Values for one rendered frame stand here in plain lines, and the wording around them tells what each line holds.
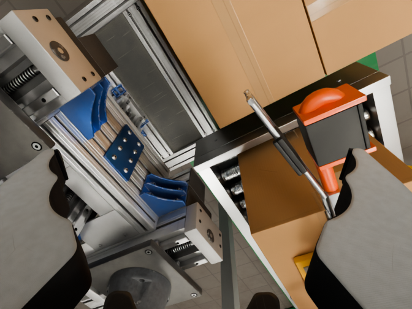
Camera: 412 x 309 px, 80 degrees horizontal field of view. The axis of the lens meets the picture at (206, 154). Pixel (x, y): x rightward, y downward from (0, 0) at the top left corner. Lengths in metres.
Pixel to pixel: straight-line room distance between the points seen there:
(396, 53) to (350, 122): 1.36
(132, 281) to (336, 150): 0.49
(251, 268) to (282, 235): 1.83
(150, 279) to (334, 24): 0.86
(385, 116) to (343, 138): 0.69
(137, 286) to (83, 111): 0.40
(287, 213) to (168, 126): 0.83
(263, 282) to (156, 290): 2.15
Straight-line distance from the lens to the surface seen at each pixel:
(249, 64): 0.87
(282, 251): 0.75
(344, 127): 0.35
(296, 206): 0.69
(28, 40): 0.48
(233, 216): 1.13
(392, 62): 1.70
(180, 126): 1.31
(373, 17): 0.97
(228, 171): 1.04
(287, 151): 0.34
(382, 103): 1.01
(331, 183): 0.41
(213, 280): 2.66
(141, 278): 0.63
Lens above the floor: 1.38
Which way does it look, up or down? 58 degrees down
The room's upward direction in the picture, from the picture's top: 178 degrees counter-clockwise
